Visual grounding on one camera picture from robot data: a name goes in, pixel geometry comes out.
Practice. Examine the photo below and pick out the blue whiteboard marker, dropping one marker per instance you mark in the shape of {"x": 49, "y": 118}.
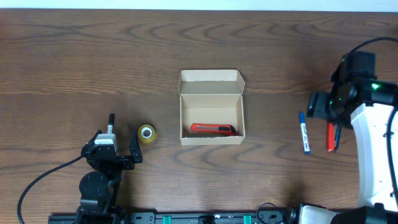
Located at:
{"x": 306, "y": 146}

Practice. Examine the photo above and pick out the open cardboard box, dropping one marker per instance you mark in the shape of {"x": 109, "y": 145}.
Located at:
{"x": 211, "y": 97}

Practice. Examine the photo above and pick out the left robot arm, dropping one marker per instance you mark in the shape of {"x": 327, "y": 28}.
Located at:
{"x": 99, "y": 189}

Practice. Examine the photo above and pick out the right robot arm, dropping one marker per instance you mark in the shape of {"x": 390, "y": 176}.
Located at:
{"x": 368, "y": 106}

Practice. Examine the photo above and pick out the red utility knife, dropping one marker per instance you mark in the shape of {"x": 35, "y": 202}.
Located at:
{"x": 225, "y": 129}

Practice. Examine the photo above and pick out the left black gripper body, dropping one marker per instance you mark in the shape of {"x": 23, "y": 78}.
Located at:
{"x": 116, "y": 159}

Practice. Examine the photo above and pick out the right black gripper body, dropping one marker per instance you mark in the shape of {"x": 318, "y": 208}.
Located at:
{"x": 315, "y": 104}

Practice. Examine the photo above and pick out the black marker pen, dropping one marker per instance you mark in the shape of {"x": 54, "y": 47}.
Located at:
{"x": 110, "y": 126}

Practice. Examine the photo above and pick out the red stapler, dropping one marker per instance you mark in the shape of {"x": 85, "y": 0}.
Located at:
{"x": 333, "y": 133}

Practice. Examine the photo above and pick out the yellow tape roll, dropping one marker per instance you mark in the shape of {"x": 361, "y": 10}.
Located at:
{"x": 147, "y": 133}

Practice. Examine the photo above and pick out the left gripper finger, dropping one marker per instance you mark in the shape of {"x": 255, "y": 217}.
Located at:
{"x": 92, "y": 140}
{"x": 134, "y": 148}

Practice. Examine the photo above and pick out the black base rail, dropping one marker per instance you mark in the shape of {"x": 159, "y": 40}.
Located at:
{"x": 264, "y": 216}

